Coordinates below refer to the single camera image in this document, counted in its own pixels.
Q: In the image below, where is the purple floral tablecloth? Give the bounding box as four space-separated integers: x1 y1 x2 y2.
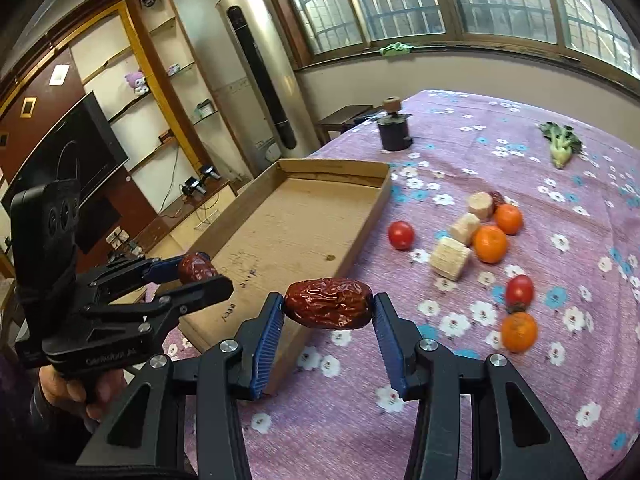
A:
241 90 639 479

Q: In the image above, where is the black television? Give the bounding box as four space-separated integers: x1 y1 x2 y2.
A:
1 92 128 209

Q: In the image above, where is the black cylinder device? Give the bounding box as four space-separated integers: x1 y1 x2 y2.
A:
376 96 413 152

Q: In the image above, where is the green cloth on sill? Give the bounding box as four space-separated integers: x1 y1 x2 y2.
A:
378 41 412 58

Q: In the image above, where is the window frame with grille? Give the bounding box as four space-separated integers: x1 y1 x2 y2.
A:
270 0 639 96

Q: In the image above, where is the red tomato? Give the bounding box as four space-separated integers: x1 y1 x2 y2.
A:
504 274 535 312
387 220 416 250

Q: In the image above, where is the tall standing air conditioner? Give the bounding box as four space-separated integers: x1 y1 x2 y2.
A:
216 0 320 158

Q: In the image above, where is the round white yam chunk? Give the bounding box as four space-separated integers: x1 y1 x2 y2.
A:
466 192 494 221

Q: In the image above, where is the person's left hand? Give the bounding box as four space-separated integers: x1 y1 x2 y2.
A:
38 365 127 422

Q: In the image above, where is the wooden tv cabinet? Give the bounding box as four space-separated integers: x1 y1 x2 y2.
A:
107 181 236 262

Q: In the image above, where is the large white yam chunk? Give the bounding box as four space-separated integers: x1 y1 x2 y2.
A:
430 236 471 282

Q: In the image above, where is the dark wooden stool left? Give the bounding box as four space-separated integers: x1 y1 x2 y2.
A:
316 105 374 145

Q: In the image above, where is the shallow cardboard tray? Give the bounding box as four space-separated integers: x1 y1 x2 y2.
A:
177 157 393 396

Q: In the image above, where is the large smooth red date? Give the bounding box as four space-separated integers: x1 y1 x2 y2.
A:
178 252 218 285

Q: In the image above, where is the orange tangerine cluster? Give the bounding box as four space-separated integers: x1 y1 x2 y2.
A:
494 204 524 235
473 226 509 264

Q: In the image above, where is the purple plush toy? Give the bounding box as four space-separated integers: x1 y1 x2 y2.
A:
125 70 150 96

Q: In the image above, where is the green leafy vegetable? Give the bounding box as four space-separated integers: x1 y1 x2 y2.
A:
538 122 582 169

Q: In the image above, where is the wrinkled red date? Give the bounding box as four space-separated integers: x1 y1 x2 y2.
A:
282 278 373 330

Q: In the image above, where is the wall shelf unit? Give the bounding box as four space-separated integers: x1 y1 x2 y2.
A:
70 0 252 211

